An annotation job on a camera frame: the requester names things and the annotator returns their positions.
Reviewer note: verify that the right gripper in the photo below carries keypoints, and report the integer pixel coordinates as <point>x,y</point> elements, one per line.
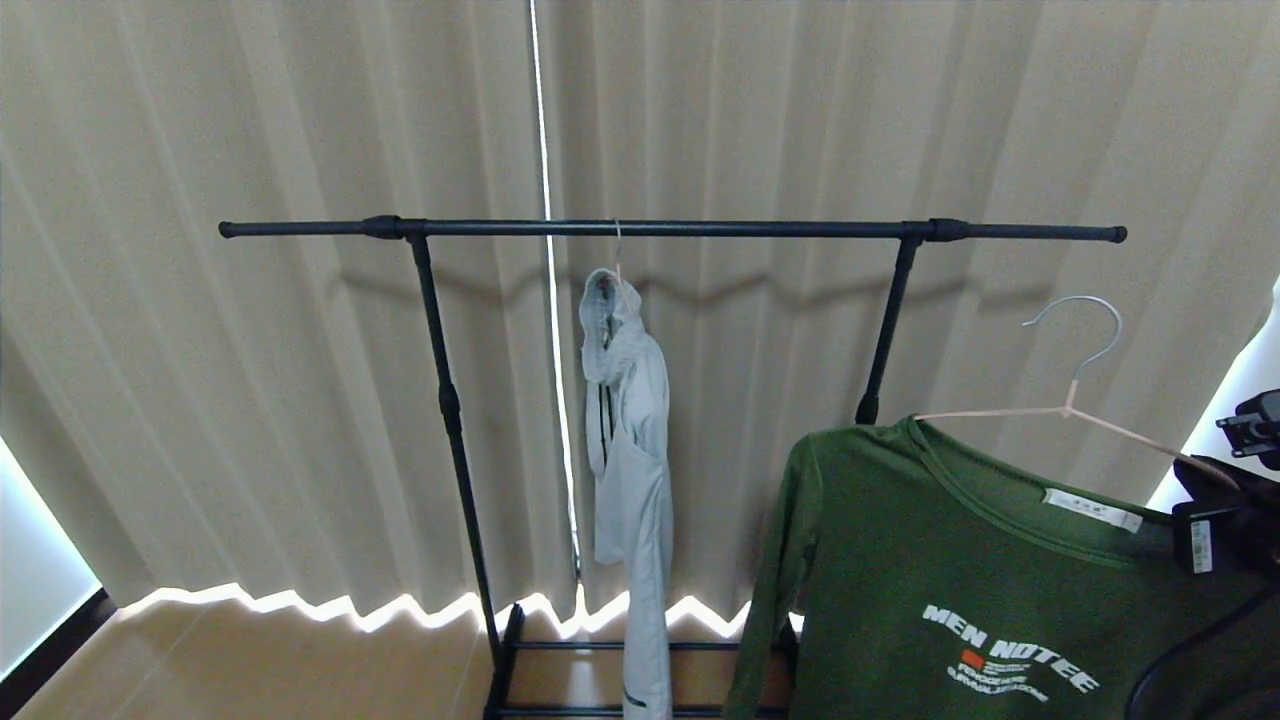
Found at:
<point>1225,535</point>

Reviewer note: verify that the pink clothes hanger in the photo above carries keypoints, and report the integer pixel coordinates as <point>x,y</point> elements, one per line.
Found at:
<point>1075,400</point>
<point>618,250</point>

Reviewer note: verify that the green garment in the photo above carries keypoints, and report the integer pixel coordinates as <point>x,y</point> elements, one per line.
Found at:
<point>950,560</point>

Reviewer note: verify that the pale grey shorts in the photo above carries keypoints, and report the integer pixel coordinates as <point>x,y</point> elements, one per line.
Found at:
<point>635,450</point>

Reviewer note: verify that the black clothes rack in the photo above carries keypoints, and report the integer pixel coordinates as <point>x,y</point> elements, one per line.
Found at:
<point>700,229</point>

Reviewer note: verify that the beige curtain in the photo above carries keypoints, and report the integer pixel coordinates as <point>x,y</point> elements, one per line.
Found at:
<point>300,400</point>

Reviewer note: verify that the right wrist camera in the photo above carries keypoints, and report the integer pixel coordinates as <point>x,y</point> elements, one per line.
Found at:
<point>1255,430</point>

